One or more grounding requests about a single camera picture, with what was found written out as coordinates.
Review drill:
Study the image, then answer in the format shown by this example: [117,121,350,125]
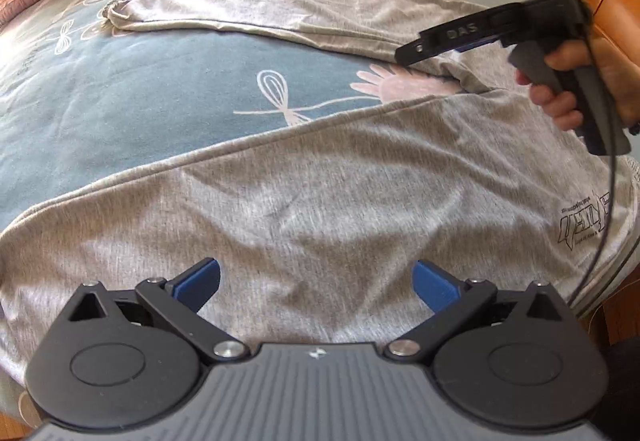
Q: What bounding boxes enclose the grey sweatpants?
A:
[1,0,639,379]

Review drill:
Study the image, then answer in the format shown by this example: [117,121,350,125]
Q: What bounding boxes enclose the person's right hand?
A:
[515,38,639,131]

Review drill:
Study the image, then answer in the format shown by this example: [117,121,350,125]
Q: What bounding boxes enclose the blue floral bed sheet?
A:
[0,0,640,427]

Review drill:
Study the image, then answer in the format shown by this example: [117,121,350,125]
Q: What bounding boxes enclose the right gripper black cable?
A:
[522,0,618,307]

